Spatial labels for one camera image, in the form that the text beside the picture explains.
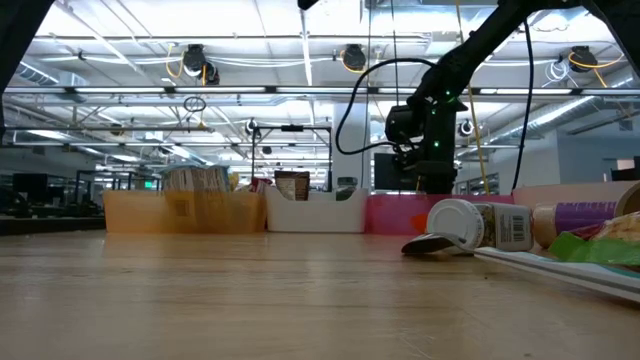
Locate white plastic bin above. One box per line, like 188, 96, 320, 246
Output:
264, 185, 370, 234

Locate black background gantry frame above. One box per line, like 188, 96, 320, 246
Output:
251, 124, 334, 191

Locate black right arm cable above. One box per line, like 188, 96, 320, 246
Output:
334, 19, 534, 191

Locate white label spice jar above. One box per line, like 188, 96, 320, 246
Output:
425, 198, 535, 253

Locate yellow cable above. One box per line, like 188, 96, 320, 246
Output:
453, 0, 491, 196

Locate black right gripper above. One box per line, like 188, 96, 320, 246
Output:
417, 97, 459, 195

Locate brown snack packet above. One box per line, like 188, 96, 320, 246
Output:
273, 170, 311, 202

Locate black table frame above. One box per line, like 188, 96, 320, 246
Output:
0, 215, 107, 236

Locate small black monitor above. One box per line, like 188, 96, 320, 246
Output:
12, 173, 50, 202

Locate orange plastic bin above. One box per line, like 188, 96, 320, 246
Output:
103, 189, 267, 235

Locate yellow and green ramen packet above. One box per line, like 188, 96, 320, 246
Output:
547, 212, 640, 266

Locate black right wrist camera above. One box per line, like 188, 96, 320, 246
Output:
384, 104, 426, 146

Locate purple label spice jar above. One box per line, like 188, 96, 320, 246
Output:
531, 199, 619, 250

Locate red plastic bin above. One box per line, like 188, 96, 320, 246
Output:
365, 193, 516, 236

